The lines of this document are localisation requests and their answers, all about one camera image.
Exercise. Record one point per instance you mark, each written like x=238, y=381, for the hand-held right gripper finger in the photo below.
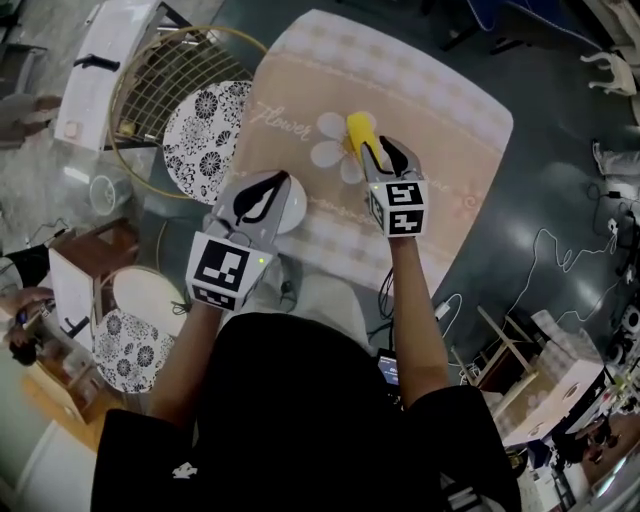
x=371, y=170
x=402, y=160

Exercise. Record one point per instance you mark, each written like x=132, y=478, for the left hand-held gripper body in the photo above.
x=227, y=265

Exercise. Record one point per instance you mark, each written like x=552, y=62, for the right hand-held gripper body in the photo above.
x=400, y=205

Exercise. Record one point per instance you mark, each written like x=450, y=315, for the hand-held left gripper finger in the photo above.
x=235, y=200
x=275, y=215

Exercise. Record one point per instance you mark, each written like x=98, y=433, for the white plate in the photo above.
x=296, y=205

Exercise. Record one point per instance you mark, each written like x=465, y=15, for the yellow corn cob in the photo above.
x=360, y=130

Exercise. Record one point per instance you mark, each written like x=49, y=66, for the person's left forearm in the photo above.
x=185, y=360

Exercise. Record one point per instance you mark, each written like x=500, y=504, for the person's right forearm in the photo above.
x=415, y=320

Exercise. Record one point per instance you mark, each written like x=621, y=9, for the black floral round stool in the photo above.
x=130, y=355
x=200, y=140

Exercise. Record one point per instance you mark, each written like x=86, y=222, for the beige floral tablecloth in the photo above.
x=400, y=90

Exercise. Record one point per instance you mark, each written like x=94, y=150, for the plain white round stool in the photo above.
x=145, y=295

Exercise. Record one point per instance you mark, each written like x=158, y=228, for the white power adapter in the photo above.
x=445, y=307

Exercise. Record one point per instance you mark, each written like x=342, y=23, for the brown wooden crate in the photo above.
x=105, y=245

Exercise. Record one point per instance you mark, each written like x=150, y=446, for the translucent white cup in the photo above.
x=107, y=192

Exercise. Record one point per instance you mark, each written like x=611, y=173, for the white panel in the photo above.
x=70, y=295

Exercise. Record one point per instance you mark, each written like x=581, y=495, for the black device with screen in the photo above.
x=387, y=370

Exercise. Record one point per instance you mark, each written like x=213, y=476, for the person's black shirt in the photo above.
x=300, y=425

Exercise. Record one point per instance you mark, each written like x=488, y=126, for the small pink item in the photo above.
x=72, y=131

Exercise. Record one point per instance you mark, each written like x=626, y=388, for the white ornate chair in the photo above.
x=612, y=70

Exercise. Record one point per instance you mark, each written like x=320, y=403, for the beige patterned box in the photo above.
x=560, y=380

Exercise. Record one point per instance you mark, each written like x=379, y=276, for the wooden frame stand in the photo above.
x=500, y=345

